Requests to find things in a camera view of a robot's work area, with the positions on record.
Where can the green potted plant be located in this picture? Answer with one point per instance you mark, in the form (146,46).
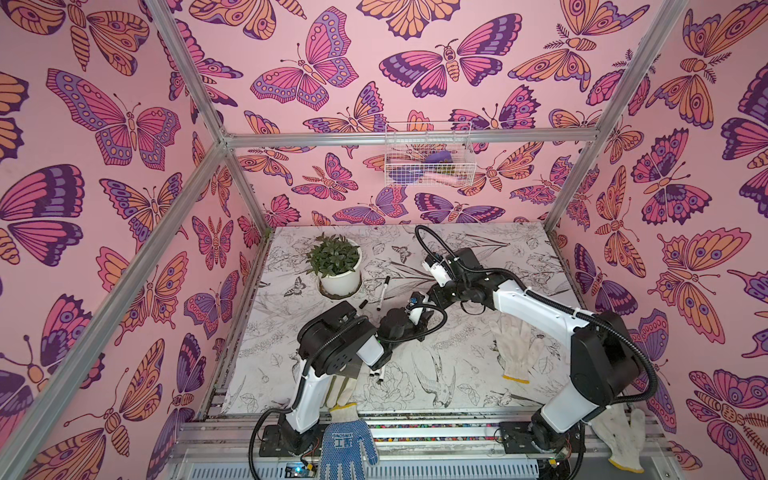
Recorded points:
(333,255)

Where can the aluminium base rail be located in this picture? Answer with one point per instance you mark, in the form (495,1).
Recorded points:
(477,446)

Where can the blue dotted glove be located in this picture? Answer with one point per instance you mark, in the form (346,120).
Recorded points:
(347,446)

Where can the white plant pot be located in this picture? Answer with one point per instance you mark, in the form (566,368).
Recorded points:
(354,275)

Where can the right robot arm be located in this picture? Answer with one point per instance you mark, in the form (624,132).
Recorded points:
(608,370)

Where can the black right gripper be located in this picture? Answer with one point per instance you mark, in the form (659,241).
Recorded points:
(432,294)

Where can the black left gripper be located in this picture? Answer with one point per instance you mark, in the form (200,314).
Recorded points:
(422,326)

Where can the white knit glove right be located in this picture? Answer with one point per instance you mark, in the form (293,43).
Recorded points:
(624,434)

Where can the wire wall basket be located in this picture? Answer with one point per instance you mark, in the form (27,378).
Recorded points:
(430,158)

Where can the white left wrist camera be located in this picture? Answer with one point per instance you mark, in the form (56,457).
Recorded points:
(418,315)

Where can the grey white work glove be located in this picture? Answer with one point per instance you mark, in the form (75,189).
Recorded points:
(343,386)

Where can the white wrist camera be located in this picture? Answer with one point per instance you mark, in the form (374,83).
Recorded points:
(439,268)
(418,315)

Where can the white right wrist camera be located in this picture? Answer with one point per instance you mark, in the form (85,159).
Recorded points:
(439,268)

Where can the white knit glove on table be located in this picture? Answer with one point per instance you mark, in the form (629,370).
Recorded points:
(518,347)

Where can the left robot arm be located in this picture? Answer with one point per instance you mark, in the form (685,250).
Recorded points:
(328,344)

